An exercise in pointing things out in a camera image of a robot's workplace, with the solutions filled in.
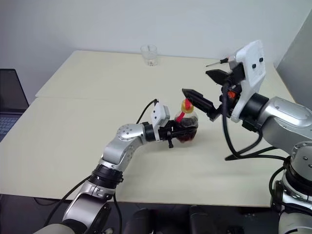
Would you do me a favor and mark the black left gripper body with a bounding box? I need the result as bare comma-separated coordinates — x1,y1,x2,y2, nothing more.
159,120,178,149

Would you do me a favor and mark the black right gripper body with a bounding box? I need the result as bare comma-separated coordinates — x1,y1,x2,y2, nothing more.
218,62,245,117

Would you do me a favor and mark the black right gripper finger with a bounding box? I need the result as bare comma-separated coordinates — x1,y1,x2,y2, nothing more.
181,88,224,122
205,69,231,86

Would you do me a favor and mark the clear bottle with dark drink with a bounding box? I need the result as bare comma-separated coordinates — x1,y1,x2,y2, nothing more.
174,98,200,143

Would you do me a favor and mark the clear glass tumbler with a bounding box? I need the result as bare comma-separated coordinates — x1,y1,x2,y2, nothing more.
140,44,159,67

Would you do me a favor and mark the grey panel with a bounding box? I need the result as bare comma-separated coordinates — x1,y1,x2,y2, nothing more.
275,0,312,104

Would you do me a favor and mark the grey robot body shell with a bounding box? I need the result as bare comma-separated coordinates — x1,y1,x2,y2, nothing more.
30,223,74,234

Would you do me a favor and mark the dark laptop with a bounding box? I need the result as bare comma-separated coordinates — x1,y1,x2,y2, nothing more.
0,69,30,143

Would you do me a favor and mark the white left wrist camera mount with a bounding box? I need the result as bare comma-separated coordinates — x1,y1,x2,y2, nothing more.
150,102,171,142

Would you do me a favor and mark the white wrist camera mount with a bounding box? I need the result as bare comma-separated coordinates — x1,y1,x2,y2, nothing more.
228,40,266,122
150,102,171,142

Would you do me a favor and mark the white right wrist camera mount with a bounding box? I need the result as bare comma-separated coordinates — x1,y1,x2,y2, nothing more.
228,40,266,122

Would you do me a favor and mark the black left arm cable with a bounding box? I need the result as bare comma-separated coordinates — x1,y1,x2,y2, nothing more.
136,98,159,124

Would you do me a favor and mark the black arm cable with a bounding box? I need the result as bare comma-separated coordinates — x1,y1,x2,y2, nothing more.
220,81,291,161
136,98,159,124

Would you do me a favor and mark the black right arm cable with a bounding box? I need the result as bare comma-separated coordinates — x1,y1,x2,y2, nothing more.
220,81,291,161

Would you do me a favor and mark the black left shoulder cable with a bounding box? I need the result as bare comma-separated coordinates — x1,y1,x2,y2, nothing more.
40,176,122,234

